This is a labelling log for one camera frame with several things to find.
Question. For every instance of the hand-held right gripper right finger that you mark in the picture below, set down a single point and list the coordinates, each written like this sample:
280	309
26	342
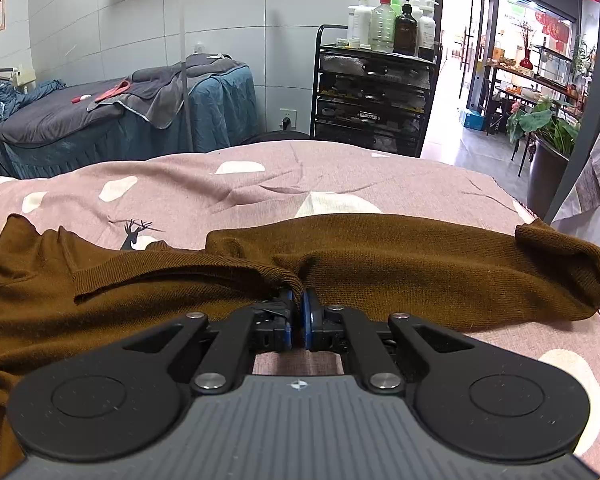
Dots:
308	306

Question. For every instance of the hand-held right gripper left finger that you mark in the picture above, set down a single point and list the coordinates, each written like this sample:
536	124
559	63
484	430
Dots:
287	301

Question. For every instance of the brown knit sweater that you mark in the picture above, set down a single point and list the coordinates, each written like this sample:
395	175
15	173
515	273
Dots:
380	260

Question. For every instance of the pink printed bedsheet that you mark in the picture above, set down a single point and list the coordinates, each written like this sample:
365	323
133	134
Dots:
230	195

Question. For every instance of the dark grey blue garment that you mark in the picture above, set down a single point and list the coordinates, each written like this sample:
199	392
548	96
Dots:
220	105

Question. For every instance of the black trolley cart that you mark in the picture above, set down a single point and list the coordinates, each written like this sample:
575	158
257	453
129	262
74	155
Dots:
370	105

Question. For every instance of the blue box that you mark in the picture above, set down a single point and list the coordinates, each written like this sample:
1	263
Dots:
471	120

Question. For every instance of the white floor lamp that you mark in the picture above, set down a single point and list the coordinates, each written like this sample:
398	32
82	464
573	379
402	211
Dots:
185	60

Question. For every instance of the red cloth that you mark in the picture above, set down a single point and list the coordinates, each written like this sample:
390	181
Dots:
114	91

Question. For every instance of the potted green plant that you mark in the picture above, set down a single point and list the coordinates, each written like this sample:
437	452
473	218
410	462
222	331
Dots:
550	160

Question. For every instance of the white pump bottle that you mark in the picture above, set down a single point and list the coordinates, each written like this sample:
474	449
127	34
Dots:
427	35
360	22

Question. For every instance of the clear red-capped plastic bottle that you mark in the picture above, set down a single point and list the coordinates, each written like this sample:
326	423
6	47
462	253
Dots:
382	27

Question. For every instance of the dark amber pump bottle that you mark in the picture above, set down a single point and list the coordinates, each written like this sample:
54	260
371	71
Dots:
406	32

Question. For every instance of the grey blanket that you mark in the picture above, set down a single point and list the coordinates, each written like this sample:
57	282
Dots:
55	117

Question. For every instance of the grey curtain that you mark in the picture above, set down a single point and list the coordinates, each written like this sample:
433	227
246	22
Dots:
597	170

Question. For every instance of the red vase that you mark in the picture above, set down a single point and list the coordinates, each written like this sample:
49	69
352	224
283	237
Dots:
526	60

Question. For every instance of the blue crumpled cloth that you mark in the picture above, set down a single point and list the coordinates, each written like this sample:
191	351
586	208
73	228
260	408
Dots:
10	100

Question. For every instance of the white wall socket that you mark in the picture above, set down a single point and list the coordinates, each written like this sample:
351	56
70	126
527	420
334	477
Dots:
287	117

